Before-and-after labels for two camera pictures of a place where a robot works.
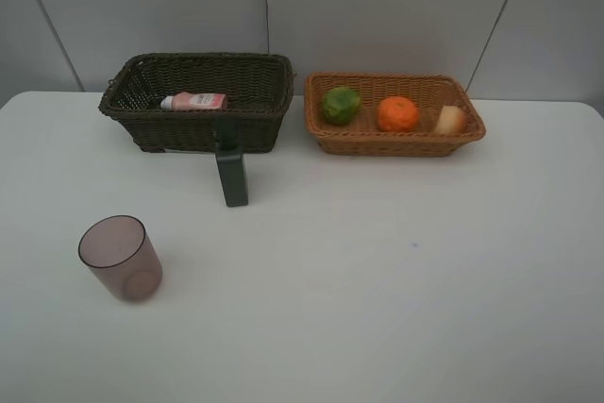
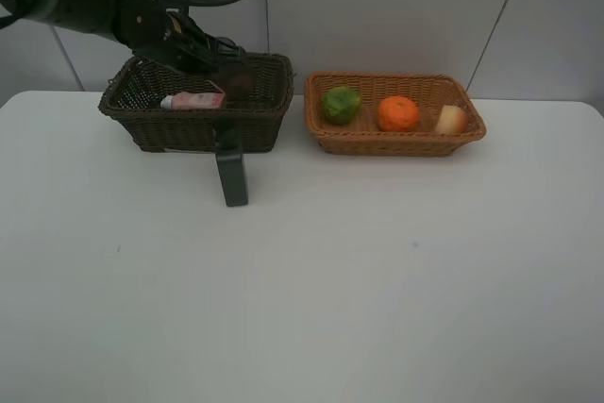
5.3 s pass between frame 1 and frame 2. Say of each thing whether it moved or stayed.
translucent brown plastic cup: moved
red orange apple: stayed
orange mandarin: stayed
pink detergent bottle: stayed
